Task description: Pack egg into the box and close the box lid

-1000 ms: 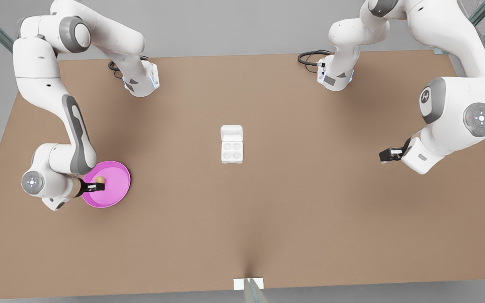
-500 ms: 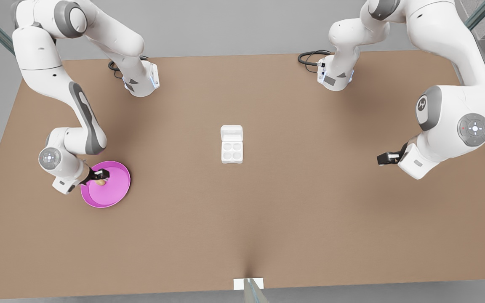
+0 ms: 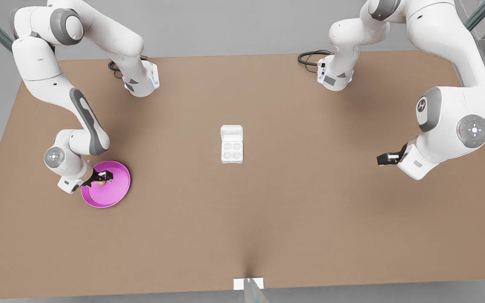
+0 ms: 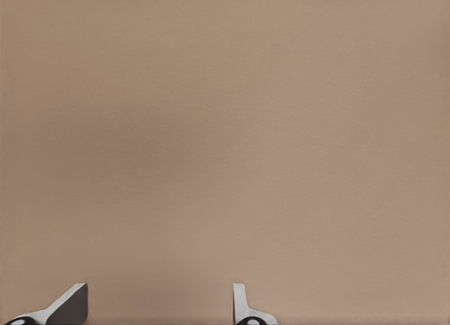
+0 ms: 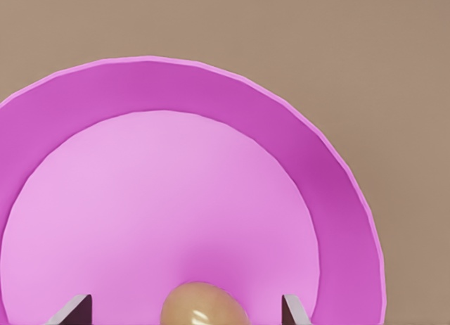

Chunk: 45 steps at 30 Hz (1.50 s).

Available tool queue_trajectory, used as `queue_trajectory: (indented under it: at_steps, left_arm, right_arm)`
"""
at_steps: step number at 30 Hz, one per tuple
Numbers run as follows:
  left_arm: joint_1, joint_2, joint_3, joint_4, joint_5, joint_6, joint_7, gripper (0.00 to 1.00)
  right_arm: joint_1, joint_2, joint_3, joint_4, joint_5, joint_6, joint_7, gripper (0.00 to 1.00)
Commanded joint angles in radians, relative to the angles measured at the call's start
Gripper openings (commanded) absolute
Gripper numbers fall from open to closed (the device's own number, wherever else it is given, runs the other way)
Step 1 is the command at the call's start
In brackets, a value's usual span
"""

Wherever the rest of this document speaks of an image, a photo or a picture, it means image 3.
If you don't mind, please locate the white egg box base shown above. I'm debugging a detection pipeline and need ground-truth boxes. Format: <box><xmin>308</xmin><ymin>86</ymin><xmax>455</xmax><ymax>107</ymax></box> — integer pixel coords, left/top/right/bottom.
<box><xmin>221</xmin><ymin>141</ymin><xmax>244</xmax><ymax>164</ymax></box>

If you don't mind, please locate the white egg box lid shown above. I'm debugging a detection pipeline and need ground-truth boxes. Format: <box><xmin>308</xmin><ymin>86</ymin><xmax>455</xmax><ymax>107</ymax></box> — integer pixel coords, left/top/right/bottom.
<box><xmin>220</xmin><ymin>125</ymin><xmax>244</xmax><ymax>144</ymax></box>

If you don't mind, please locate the pink round tray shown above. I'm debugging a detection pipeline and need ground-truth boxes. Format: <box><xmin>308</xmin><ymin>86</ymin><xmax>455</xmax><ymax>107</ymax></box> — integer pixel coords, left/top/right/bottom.
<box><xmin>81</xmin><ymin>161</ymin><xmax>131</xmax><ymax>209</ymax></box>

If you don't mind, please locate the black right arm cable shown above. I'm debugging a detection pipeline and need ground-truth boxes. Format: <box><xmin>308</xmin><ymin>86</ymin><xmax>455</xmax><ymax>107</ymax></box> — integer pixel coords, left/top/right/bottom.
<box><xmin>108</xmin><ymin>55</ymin><xmax>149</xmax><ymax>79</ymax></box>

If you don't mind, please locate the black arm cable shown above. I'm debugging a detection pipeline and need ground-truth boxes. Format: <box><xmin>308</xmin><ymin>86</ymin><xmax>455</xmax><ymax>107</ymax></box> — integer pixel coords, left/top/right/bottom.
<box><xmin>108</xmin><ymin>55</ymin><xmax>149</xmax><ymax>79</ymax></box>
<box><xmin>298</xmin><ymin>50</ymin><xmax>332</xmax><ymax>73</ymax></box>

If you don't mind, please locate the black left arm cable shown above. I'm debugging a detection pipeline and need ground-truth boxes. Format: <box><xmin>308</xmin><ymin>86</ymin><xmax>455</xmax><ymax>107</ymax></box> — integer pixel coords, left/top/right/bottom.
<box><xmin>298</xmin><ymin>50</ymin><xmax>332</xmax><ymax>73</ymax></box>

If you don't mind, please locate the white post foot plate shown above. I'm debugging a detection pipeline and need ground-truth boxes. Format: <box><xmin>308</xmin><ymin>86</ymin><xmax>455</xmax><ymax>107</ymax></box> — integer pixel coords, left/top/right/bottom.
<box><xmin>233</xmin><ymin>278</ymin><xmax>264</xmax><ymax>291</ymax></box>

